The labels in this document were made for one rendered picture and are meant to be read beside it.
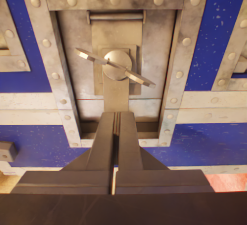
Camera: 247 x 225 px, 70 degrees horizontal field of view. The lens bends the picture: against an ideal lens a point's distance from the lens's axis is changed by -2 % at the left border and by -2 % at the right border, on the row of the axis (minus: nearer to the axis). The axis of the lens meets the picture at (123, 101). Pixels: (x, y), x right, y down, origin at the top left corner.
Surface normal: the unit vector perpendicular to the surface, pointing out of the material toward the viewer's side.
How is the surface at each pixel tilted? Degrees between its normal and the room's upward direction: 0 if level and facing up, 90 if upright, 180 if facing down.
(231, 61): 90
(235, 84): 90
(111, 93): 90
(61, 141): 90
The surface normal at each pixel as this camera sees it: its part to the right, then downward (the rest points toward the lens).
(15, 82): 0.00, 0.64
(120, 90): 0.00, 0.29
